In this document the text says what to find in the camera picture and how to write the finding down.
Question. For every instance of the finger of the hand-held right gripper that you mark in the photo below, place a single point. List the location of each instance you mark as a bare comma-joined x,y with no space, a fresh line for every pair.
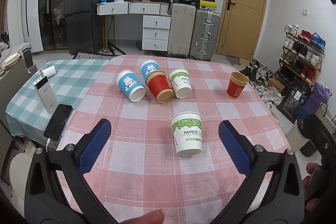
324,129

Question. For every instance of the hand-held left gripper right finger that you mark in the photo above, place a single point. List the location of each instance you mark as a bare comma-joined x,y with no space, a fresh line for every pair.
235,148

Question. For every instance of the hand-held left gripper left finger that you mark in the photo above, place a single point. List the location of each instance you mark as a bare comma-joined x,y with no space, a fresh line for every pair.
94,146

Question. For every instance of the white cup green leaf print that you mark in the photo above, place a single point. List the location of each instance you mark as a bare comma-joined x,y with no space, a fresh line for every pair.
179,82
187,137

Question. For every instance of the red paper cup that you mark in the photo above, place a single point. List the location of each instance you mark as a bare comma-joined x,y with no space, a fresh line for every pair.
236,88
157,85

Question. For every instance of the blue cup bunny print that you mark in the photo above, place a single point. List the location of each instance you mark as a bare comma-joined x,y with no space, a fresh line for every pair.
147,69
128,83

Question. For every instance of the person's right hand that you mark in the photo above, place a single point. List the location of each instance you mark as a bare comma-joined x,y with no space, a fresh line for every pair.
311,168

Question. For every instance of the person's left hand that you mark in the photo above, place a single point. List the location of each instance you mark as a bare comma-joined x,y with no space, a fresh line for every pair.
147,217

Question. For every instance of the woven basket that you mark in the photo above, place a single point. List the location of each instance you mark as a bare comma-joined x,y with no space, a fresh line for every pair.
328,113

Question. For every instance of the purple bag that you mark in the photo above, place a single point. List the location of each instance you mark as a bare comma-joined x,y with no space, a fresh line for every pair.
317,96

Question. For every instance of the black printed bag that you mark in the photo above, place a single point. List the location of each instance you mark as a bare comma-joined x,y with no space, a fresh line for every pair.
292,100

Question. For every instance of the black smartphone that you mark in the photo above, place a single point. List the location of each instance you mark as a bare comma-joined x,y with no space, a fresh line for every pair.
57,123

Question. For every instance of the pink checked tablecloth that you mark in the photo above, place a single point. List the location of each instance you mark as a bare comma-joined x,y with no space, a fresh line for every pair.
131,124

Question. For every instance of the brown cardboard box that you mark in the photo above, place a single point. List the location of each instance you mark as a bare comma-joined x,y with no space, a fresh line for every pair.
275,85

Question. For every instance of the green checked tablecloth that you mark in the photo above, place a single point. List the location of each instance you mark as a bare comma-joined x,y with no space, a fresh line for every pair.
71,82

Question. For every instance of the white power bank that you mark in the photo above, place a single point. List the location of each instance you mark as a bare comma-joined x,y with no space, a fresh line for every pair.
46,95

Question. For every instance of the pile of sneakers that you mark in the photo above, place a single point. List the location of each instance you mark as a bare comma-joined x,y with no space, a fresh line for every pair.
262,74

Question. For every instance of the rows of assorted shoes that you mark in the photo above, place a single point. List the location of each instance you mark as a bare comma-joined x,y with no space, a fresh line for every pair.
302,52

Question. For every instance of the wooden shoe rack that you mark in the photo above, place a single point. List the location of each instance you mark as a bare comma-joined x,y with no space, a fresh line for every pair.
284,52

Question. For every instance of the grey floor mat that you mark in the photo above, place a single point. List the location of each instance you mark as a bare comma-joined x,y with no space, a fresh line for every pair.
233,60

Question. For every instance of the black and white doormat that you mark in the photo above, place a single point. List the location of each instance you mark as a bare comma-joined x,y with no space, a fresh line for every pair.
89,56

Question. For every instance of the black tripod stand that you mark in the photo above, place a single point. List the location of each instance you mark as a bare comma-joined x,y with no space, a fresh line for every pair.
115,48

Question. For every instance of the silver suitcase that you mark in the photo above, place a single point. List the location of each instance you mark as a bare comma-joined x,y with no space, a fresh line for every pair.
204,35

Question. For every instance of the beige bowl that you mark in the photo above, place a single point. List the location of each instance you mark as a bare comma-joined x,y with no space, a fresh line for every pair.
11,61

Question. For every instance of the white drawer unit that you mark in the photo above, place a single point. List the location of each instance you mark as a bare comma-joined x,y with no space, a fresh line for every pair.
156,35

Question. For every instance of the beige suitcase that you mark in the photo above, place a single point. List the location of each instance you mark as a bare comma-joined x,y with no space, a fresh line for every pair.
181,29

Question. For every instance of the wooden door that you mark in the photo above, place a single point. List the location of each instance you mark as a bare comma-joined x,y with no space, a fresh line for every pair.
244,16

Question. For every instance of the glass door cabinet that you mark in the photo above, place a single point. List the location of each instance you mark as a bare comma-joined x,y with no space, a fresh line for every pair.
52,16

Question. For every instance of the white wardrobe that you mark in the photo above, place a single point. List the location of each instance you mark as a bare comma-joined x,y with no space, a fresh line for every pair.
34,16

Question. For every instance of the black refrigerator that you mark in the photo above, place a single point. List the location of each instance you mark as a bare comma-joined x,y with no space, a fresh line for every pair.
84,3

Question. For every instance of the yellow and white box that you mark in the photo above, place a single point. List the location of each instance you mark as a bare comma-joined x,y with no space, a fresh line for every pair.
207,5

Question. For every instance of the white desk with drawers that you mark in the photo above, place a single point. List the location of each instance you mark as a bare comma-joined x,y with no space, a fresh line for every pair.
143,8

